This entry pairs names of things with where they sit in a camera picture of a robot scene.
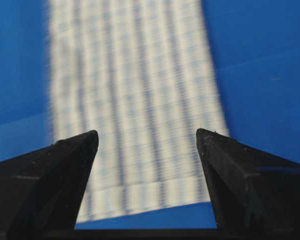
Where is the white blue striped towel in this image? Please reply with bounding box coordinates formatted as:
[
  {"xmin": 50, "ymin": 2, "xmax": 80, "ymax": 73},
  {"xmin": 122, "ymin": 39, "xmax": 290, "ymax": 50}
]
[{"xmin": 47, "ymin": 0, "xmax": 229, "ymax": 223}]

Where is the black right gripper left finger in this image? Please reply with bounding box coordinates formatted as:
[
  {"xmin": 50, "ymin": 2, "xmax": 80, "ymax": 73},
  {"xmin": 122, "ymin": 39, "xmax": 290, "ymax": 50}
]
[{"xmin": 0, "ymin": 130, "xmax": 99, "ymax": 240}]

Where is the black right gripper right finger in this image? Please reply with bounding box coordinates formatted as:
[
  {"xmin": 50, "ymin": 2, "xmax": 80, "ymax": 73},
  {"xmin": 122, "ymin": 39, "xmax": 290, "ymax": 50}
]
[{"xmin": 196, "ymin": 128, "xmax": 300, "ymax": 240}]

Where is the blue table cloth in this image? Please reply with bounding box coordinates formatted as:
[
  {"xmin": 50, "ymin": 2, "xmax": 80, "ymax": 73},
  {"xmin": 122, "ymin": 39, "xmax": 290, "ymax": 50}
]
[{"xmin": 0, "ymin": 0, "xmax": 300, "ymax": 229}]

